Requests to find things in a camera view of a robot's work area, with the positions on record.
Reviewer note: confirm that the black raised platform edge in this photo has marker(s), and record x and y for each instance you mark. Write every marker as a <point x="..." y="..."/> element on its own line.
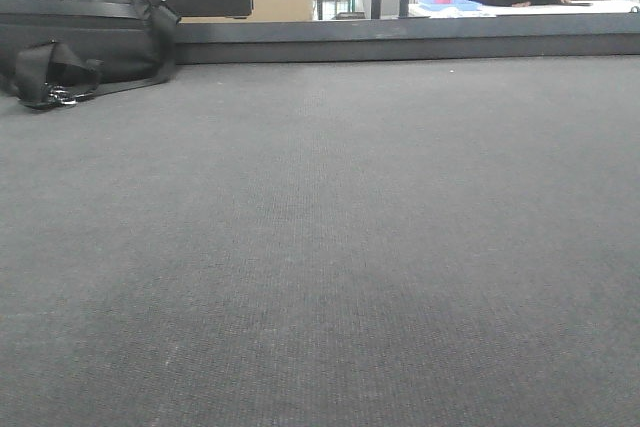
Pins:
<point x="409" y="39"/>

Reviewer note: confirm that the white desk surface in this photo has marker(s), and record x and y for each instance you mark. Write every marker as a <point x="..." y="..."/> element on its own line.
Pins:
<point x="588" y="7"/>

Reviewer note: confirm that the black fabric shoulder bag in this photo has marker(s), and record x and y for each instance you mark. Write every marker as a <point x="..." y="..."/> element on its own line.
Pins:
<point x="56" y="53"/>

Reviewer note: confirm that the blue shallow tray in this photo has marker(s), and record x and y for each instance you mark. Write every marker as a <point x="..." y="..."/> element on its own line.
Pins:
<point x="460" y="5"/>

